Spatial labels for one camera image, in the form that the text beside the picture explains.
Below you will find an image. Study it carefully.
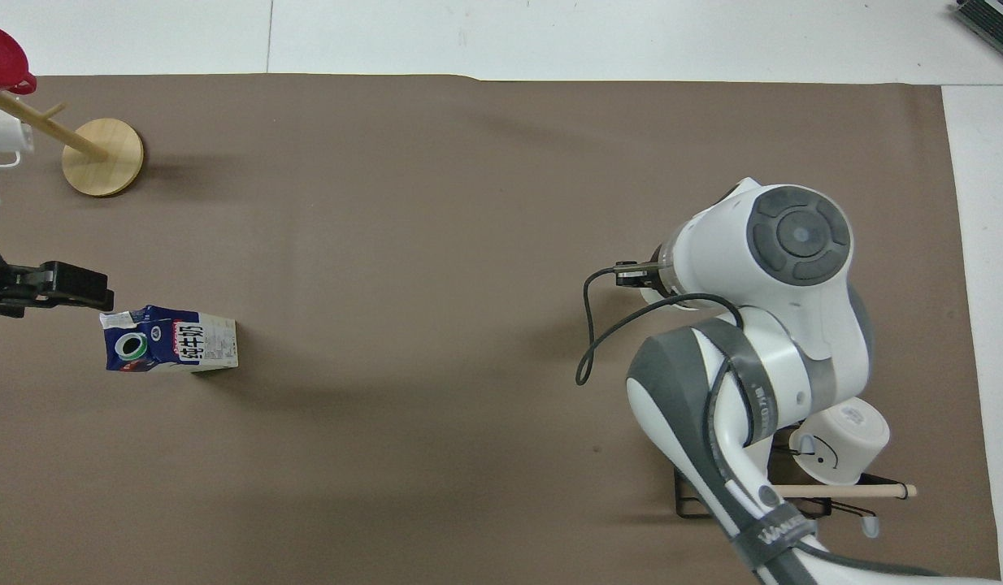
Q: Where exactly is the blue and white milk carton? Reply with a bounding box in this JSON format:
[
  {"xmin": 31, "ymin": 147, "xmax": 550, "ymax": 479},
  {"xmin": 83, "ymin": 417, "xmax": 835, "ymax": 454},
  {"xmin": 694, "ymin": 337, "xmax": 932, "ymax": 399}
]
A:
[{"xmin": 100, "ymin": 304, "xmax": 240, "ymax": 375}]

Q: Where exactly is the white cup with smiley face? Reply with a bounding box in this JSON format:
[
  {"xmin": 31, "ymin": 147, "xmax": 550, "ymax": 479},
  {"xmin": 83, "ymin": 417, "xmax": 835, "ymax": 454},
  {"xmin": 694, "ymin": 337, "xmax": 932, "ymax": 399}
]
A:
[{"xmin": 788, "ymin": 397, "xmax": 892, "ymax": 487}]

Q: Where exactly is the plain white mug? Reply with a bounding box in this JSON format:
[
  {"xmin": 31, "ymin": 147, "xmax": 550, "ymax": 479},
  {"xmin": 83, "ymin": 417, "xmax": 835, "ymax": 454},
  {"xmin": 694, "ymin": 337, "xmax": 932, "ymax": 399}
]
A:
[{"xmin": 0, "ymin": 106, "xmax": 36, "ymax": 168}]

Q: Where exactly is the wooden mug tree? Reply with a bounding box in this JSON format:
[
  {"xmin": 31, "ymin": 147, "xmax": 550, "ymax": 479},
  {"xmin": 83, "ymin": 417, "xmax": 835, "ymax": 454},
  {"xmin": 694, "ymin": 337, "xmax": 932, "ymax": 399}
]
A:
[{"xmin": 0, "ymin": 90, "xmax": 145, "ymax": 198}]

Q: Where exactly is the wooden rod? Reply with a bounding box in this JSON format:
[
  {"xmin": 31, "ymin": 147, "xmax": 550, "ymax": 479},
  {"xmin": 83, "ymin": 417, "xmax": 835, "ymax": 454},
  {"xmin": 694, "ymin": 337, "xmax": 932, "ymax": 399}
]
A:
[{"xmin": 768, "ymin": 483, "xmax": 918, "ymax": 500}]

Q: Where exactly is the dark ribbed object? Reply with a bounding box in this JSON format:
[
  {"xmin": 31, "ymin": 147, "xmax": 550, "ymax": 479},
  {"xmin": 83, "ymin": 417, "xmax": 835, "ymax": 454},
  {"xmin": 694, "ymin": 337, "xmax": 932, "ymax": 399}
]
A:
[{"xmin": 952, "ymin": 0, "xmax": 1003, "ymax": 59}]

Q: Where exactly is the black cable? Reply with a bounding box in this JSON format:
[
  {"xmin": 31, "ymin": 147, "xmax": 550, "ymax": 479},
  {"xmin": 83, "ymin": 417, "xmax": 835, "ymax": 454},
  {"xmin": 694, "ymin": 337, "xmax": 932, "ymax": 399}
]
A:
[{"xmin": 575, "ymin": 260, "xmax": 746, "ymax": 388}]

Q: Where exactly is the black wire rack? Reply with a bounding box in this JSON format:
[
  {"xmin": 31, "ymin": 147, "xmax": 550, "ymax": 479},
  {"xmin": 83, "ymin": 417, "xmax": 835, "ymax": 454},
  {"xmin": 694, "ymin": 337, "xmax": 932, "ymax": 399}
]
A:
[{"xmin": 673, "ymin": 461, "xmax": 883, "ymax": 539}]

